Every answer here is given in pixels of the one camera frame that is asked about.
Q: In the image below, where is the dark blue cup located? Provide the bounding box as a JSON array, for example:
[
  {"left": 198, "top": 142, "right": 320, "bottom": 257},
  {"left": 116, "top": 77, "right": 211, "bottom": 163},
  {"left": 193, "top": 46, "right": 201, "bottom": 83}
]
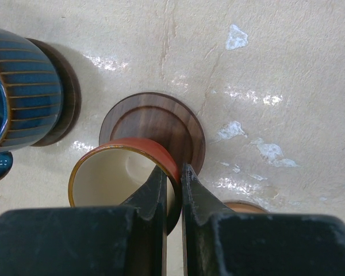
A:
[{"left": 0, "top": 29, "right": 64, "bottom": 180}]

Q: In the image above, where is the orange cup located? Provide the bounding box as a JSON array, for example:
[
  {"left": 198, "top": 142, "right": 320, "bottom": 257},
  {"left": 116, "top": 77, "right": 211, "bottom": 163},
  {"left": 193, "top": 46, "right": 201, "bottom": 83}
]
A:
[{"left": 68, "top": 137, "right": 182, "bottom": 233}]

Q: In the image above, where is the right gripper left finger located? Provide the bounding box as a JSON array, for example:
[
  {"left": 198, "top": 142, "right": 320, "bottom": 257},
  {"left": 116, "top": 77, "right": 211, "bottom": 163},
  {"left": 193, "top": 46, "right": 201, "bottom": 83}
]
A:
[{"left": 0, "top": 167, "right": 167, "bottom": 275}]

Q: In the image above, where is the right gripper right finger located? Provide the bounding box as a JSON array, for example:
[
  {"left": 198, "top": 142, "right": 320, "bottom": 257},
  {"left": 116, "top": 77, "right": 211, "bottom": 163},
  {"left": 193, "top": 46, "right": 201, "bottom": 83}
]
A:
[{"left": 181, "top": 164, "right": 345, "bottom": 275}]

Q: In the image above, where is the dark wooden coaster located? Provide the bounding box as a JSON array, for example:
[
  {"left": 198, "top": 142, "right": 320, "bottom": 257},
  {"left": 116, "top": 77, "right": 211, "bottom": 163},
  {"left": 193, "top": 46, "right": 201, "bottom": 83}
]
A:
[
  {"left": 98, "top": 91, "right": 206, "bottom": 174},
  {"left": 29, "top": 39, "right": 82, "bottom": 147}
]

